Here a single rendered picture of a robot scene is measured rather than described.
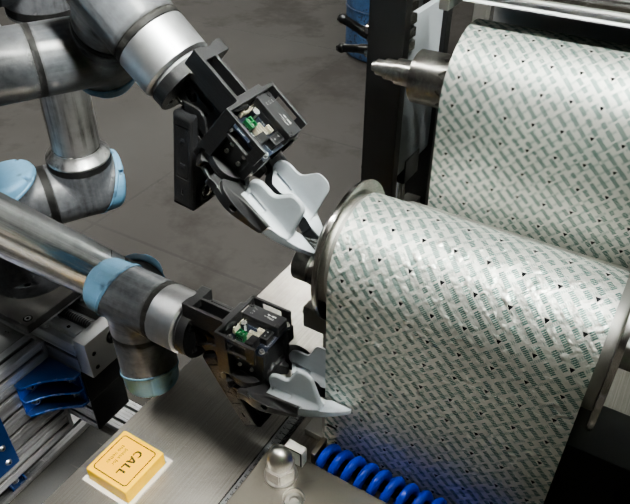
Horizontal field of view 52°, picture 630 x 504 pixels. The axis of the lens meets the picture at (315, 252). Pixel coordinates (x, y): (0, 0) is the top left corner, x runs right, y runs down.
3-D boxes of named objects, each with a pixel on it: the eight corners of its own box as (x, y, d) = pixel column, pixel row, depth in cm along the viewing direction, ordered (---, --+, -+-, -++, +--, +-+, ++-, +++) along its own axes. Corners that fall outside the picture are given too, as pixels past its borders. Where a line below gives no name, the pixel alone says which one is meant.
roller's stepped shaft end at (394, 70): (378, 73, 84) (379, 49, 82) (421, 83, 81) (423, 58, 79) (366, 82, 81) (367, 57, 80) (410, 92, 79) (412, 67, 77)
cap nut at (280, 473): (276, 454, 72) (274, 428, 69) (304, 469, 70) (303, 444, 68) (256, 479, 69) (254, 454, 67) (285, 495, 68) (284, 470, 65)
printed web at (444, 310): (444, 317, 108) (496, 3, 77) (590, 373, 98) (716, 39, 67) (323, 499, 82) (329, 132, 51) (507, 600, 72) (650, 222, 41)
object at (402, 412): (326, 439, 75) (328, 321, 64) (528, 541, 65) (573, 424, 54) (324, 442, 75) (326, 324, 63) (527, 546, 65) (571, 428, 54)
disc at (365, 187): (378, 267, 75) (387, 153, 66) (382, 268, 75) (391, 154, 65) (310, 347, 65) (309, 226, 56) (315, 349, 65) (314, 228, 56)
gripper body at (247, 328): (257, 355, 66) (166, 312, 71) (261, 410, 71) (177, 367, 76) (298, 311, 71) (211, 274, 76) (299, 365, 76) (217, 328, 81)
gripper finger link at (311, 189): (350, 225, 62) (283, 153, 61) (316, 250, 66) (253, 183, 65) (365, 208, 64) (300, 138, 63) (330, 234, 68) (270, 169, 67)
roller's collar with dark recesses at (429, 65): (425, 91, 83) (430, 41, 79) (469, 101, 81) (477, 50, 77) (403, 109, 79) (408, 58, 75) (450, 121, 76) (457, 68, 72)
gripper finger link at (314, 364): (355, 377, 66) (279, 343, 70) (353, 414, 70) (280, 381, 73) (369, 357, 68) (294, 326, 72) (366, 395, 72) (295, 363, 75)
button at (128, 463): (127, 440, 89) (124, 429, 88) (166, 463, 86) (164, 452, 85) (88, 478, 84) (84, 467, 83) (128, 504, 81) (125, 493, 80)
